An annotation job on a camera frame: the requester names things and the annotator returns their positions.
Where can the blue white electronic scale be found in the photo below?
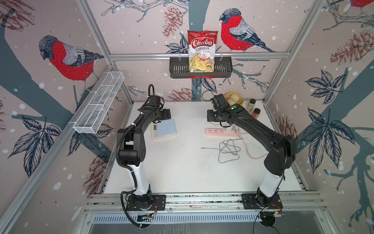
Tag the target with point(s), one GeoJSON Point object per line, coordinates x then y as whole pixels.
{"type": "Point", "coordinates": [163, 129]}

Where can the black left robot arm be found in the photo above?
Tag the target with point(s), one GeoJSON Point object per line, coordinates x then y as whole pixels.
{"type": "Point", "coordinates": [131, 152]}

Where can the yellow bamboo steamer basket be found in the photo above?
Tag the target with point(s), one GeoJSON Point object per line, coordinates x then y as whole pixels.
{"type": "Point", "coordinates": [227, 95]}

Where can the pink power strip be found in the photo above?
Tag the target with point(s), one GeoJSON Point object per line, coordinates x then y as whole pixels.
{"type": "Point", "coordinates": [220, 132]}

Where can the white bun in steamer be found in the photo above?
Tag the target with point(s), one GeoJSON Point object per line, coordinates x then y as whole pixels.
{"type": "Point", "coordinates": [234, 99]}

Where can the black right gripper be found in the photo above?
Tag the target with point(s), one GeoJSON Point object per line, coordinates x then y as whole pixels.
{"type": "Point", "coordinates": [210, 115]}

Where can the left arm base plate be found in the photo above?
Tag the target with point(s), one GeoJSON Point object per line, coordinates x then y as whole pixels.
{"type": "Point", "coordinates": [146, 202]}

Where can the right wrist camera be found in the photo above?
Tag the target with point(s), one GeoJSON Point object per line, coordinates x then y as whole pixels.
{"type": "Point", "coordinates": [219, 103]}

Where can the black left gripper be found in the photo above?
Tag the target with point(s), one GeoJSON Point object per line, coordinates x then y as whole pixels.
{"type": "Point", "coordinates": [167, 115]}

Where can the white USB charger block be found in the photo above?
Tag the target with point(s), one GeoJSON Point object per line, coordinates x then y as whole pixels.
{"type": "Point", "coordinates": [230, 128]}

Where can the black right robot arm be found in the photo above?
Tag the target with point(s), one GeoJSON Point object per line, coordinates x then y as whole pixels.
{"type": "Point", "coordinates": [280, 157]}

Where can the white wire mesh shelf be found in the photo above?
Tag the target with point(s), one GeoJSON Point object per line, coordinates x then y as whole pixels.
{"type": "Point", "coordinates": [96, 110]}

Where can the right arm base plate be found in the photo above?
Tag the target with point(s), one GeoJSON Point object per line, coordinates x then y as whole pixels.
{"type": "Point", "coordinates": [252, 201]}

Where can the black wall basket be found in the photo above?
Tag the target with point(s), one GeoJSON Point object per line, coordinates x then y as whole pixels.
{"type": "Point", "coordinates": [184, 68]}

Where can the pale spice jar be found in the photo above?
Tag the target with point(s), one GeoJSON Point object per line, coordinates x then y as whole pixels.
{"type": "Point", "coordinates": [251, 105]}

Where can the orange spice jar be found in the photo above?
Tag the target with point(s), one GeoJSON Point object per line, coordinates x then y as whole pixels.
{"type": "Point", "coordinates": [256, 113]}

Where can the red Chuba chips bag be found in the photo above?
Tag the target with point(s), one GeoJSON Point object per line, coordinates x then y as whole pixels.
{"type": "Point", "coordinates": [202, 48]}

